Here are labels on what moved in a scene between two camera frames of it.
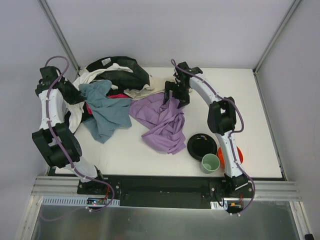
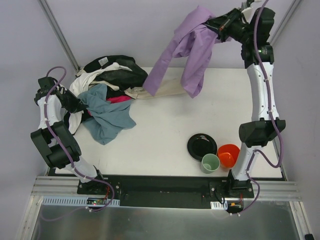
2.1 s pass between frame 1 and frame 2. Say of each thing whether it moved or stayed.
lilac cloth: moved
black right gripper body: moved
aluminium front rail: stayed
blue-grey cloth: stayed
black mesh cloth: stayed
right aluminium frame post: stayed
